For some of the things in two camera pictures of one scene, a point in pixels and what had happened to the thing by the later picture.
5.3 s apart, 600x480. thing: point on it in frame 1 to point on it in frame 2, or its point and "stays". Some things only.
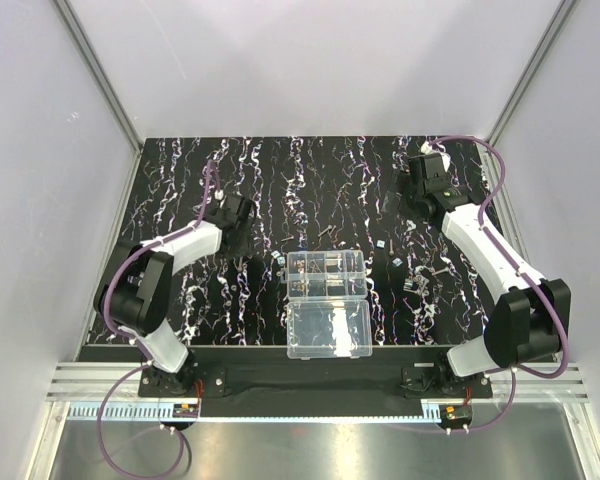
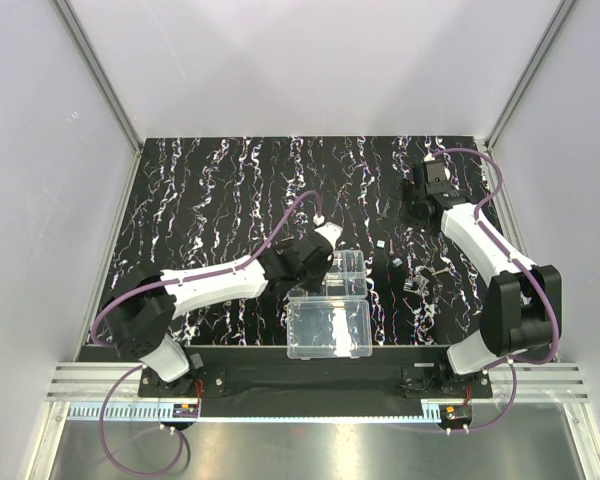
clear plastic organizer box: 328,311 stays
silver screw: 447,269 stays
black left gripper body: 243,220 to 315,267
